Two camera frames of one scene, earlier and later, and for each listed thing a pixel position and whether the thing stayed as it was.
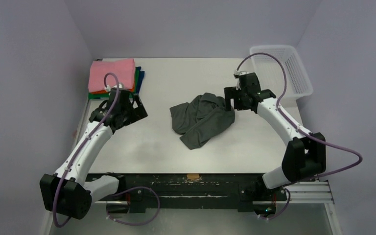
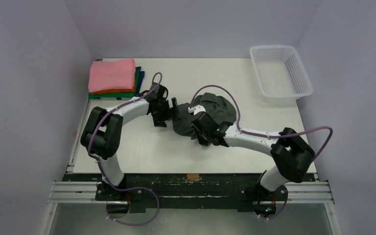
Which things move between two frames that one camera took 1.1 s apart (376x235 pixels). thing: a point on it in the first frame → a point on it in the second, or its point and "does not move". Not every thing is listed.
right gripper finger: (229, 93) → (196, 135)
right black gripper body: (228, 98) → (199, 129)
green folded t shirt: (104, 94) does not move
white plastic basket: (270, 73) does not move
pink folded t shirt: (125, 69) does not move
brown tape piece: (193, 176) does not move
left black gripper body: (127, 111) → (163, 112)
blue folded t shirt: (141, 74) does not move
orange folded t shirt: (105, 91) does not move
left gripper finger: (137, 99) → (175, 108)
